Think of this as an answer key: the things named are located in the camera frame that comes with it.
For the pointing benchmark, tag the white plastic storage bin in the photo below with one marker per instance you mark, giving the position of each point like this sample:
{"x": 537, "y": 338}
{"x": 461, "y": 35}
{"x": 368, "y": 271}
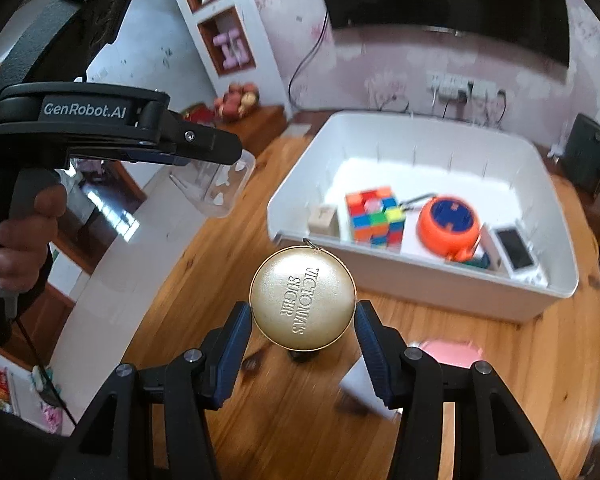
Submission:
{"x": 502, "y": 177}

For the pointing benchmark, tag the gold round compact case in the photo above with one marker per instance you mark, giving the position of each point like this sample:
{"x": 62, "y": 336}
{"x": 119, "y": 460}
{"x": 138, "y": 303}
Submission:
{"x": 303, "y": 298}

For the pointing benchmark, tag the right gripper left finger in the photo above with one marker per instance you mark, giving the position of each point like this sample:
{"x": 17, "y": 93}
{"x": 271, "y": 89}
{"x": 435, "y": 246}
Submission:
{"x": 223, "y": 350}

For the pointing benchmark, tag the orange round tape measure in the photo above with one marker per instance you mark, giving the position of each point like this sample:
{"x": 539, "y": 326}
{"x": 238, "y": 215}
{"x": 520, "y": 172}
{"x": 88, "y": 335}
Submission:
{"x": 440, "y": 227}

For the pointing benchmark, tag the fruit bowl with apples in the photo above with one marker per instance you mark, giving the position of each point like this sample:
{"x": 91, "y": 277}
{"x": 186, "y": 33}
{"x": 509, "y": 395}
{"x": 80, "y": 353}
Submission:
{"x": 240, "y": 101}

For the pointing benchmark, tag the clear plastic small box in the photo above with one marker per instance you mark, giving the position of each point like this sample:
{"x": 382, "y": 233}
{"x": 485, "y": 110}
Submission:
{"x": 212, "y": 188}

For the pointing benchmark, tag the white wall power strip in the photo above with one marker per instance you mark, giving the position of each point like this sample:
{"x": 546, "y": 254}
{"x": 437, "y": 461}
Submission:
{"x": 450, "y": 87}

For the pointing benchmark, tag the person's left hand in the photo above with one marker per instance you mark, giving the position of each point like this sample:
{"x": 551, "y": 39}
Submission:
{"x": 24, "y": 242}

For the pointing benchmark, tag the white power adapter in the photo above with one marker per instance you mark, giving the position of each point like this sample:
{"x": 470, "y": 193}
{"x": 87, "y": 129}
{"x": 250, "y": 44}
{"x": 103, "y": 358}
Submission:
{"x": 357, "y": 384}

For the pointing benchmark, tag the pink dumbbells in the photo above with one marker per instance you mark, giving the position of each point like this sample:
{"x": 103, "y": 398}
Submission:
{"x": 235, "y": 54}

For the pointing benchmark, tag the white children's digital camera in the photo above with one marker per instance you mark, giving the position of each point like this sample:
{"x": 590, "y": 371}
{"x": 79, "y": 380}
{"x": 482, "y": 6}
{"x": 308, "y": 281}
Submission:
{"x": 510, "y": 255}

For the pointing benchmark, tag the pink correction tape dispenser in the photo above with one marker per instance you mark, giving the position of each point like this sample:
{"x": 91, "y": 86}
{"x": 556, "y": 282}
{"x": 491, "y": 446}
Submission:
{"x": 459, "y": 354}

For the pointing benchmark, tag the wooden side cabinet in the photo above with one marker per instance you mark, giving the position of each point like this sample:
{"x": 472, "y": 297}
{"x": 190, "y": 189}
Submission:
{"x": 258, "y": 130}

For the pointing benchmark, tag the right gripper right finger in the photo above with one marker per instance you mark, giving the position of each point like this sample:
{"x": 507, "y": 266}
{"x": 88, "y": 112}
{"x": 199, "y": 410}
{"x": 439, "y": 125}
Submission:
{"x": 383, "y": 352}

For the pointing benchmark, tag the beige small box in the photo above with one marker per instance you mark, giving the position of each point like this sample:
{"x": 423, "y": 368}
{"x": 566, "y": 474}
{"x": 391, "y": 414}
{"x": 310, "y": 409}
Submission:
{"x": 323, "y": 221}

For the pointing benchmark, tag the red round tin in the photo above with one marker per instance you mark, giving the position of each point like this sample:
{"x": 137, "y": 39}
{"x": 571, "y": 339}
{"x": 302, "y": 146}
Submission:
{"x": 199, "y": 113}

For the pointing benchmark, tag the multicolour Rubik's cube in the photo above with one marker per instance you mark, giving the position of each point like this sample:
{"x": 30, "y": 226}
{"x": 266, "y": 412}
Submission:
{"x": 376, "y": 218}

